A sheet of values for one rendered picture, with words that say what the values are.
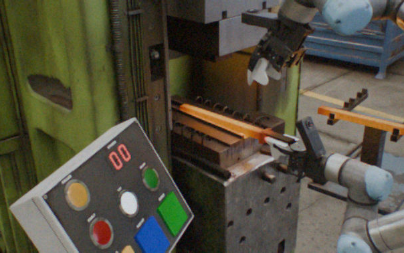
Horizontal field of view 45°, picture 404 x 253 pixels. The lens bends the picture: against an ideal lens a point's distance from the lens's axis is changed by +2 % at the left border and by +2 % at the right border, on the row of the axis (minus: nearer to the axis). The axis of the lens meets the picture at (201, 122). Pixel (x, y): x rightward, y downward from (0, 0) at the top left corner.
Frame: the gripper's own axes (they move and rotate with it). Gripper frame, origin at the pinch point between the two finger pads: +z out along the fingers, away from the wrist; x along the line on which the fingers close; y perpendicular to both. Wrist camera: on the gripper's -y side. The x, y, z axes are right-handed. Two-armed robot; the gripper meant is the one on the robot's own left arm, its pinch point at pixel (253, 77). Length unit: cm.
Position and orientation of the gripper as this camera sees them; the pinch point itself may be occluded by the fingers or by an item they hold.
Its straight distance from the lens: 118.2
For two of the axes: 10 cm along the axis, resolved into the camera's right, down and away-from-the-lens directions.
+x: 7.2, -3.0, 6.2
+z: -3.0, 6.7, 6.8
